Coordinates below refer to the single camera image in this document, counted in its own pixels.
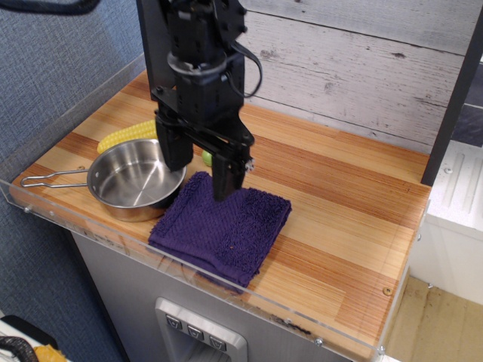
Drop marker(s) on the dark right upright post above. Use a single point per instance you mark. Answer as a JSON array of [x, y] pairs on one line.
[[461, 89]]

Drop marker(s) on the yellow toy corn cob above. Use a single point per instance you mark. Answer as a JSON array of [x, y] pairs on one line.
[[144, 130]]

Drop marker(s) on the yellow object bottom left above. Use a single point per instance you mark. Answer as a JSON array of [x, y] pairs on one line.
[[47, 353]]

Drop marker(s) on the grey spatula green handle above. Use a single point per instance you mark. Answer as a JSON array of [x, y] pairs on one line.
[[207, 158]]

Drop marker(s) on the dark upright post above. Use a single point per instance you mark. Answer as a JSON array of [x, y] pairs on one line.
[[461, 89], [152, 15]]

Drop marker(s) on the dark left upright post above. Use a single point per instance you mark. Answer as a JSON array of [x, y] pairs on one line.
[[152, 15]]

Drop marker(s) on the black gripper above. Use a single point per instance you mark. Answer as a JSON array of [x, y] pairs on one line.
[[203, 109]]

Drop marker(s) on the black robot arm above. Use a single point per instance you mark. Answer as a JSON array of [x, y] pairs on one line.
[[203, 31]]

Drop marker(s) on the stainless steel pan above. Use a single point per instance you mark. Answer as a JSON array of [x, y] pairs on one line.
[[130, 180]]

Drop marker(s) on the silver dispenser button panel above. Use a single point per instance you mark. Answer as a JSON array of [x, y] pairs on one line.
[[191, 337]]

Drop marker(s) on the grey toy kitchen cabinet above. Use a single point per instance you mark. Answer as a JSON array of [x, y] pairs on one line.
[[130, 288]]

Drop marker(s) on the purple cloth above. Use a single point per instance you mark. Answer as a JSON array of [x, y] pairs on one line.
[[230, 238]]

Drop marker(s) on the white ribbed sink unit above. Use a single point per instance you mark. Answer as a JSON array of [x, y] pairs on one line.
[[448, 251]]

